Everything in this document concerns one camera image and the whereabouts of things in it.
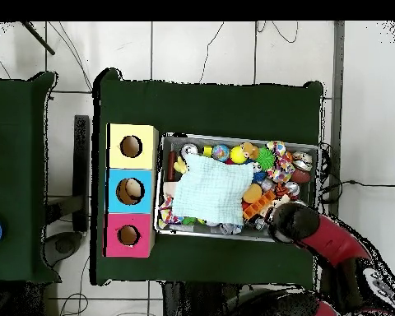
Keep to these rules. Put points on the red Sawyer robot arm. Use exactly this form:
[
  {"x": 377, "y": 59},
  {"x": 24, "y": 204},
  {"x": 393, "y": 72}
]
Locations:
[{"x": 332, "y": 240}]

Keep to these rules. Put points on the metal mesh bin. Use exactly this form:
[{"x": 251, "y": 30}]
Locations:
[{"x": 174, "y": 140}]

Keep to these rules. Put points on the wooden three-hole box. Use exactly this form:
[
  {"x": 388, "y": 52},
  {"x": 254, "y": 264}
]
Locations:
[{"x": 141, "y": 204}]

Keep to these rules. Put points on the mint waffle cloth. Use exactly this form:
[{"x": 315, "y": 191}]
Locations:
[{"x": 214, "y": 191}]

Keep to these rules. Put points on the silver drink can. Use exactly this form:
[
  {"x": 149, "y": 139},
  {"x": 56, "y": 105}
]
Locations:
[{"x": 189, "y": 149}]

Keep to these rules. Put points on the globe print ball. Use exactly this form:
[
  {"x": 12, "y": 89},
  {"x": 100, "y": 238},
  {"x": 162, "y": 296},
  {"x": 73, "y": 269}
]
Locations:
[{"x": 220, "y": 153}]

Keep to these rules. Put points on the plain yellow ball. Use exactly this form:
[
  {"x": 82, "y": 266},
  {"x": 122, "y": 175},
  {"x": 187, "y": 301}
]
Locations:
[{"x": 237, "y": 155}]

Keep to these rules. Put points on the brown teddy bear plush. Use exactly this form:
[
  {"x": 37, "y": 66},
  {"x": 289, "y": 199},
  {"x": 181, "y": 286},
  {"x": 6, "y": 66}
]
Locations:
[{"x": 251, "y": 151}]

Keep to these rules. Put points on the orange plastic block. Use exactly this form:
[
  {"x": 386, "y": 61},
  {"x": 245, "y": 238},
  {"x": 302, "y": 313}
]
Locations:
[{"x": 256, "y": 205}]

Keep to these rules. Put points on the dark green tablecloth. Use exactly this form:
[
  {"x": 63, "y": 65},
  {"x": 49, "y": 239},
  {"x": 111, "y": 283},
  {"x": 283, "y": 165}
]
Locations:
[{"x": 217, "y": 108}]

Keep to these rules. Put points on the green spiky ball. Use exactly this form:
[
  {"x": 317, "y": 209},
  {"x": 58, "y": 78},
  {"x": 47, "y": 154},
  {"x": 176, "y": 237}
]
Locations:
[{"x": 266, "y": 158}]

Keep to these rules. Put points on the polka-dot colourful cloth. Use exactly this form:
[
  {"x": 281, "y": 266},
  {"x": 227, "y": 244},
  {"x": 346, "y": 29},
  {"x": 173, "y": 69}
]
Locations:
[{"x": 281, "y": 164}]

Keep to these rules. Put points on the black upright stand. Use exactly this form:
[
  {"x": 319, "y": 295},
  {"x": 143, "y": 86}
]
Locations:
[{"x": 81, "y": 171}]

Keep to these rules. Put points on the grey rounded base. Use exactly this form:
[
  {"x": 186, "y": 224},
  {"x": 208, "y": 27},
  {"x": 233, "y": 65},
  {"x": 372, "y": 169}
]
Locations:
[{"x": 64, "y": 245}]

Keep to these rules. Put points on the black rod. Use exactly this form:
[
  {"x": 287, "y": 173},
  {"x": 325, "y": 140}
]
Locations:
[{"x": 39, "y": 39}]

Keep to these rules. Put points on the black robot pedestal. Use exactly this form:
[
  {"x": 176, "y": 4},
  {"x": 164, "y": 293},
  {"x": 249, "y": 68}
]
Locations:
[{"x": 197, "y": 299}]

